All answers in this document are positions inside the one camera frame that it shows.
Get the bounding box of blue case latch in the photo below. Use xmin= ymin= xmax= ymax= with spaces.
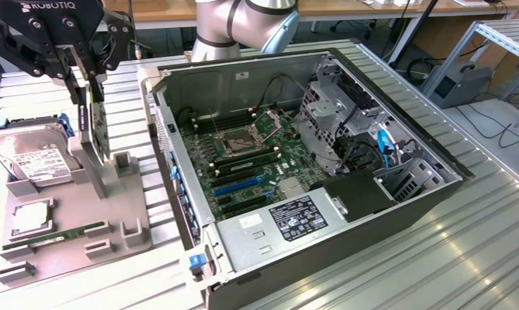
xmin=188 ymin=254 xmax=208 ymax=271

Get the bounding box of silver chipset heatsink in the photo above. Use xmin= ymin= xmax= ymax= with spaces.
xmin=276 ymin=179 xmax=304 ymax=198

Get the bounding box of silver perforated disk bay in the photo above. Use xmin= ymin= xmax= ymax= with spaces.
xmin=373 ymin=154 xmax=462 ymax=203

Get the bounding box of blue expansion slot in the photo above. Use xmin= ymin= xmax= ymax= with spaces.
xmin=213 ymin=180 xmax=265 ymax=197

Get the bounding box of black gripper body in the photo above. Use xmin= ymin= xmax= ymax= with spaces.
xmin=0 ymin=0 xmax=109 ymax=50

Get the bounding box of silver metal drive cage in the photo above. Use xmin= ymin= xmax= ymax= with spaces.
xmin=293 ymin=79 xmax=400 ymax=177

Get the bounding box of blue plastic disk carrier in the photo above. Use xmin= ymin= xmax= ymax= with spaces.
xmin=0 ymin=109 xmax=78 ymax=152

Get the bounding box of green graphics card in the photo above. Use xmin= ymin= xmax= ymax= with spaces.
xmin=54 ymin=44 xmax=113 ymax=166

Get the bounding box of silver CPU chip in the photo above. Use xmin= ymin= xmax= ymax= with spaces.
xmin=12 ymin=201 xmax=53 ymax=232

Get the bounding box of wooden top desk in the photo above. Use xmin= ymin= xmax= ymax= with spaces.
xmin=297 ymin=0 xmax=519 ymax=65
xmin=128 ymin=0 xmax=200 ymax=32

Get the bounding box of open black PC case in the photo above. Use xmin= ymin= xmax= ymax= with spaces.
xmin=137 ymin=38 xmax=476 ymax=310

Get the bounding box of green motherboard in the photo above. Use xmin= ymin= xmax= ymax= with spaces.
xmin=178 ymin=108 xmax=329 ymax=220

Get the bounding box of grey power supply unit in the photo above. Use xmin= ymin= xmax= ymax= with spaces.
xmin=213 ymin=187 xmax=350 ymax=275

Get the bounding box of grey equipment box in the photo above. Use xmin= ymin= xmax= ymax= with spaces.
xmin=426 ymin=63 xmax=493 ymax=110

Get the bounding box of grey parts rack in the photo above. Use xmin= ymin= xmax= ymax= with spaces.
xmin=0 ymin=135 xmax=154 ymax=293

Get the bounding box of thin metal locking lever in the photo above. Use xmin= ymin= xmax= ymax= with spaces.
xmin=208 ymin=108 xmax=221 ymax=136

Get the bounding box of silver socket cover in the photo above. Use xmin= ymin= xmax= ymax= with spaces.
xmin=248 ymin=108 xmax=286 ymax=143

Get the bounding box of black plastic shroud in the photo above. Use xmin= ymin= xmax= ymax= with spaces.
xmin=309 ymin=170 xmax=398 ymax=223

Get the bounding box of silver hard disk drive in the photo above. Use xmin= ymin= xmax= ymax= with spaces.
xmin=0 ymin=124 xmax=77 ymax=188

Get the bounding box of CPU socket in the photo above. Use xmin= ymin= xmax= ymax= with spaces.
xmin=216 ymin=129 xmax=272 ymax=158

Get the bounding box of green RAM stick white label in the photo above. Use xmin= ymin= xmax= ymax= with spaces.
xmin=2 ymin=222 xmax=108 ymax=251

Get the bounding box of black expansion slot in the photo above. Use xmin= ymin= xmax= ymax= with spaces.
xmin=217 ymin=193 xmax=266 ymax=209
xmin=220 ymin=201 xmax=272 ymax=218
xmin=209 ymin=174 xmax=260 ymax=190

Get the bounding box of blue wire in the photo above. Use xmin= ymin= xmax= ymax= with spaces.
xmin=374 ymin=128 xmax=394 ymax=169

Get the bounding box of black wire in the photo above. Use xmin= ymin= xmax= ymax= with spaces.
xmin=257 ymin=74 xmax=306 ymax=110

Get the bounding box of aluminium frame table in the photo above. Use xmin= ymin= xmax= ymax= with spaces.
xmin=417 ymin=17 xmax=519 ymax=107

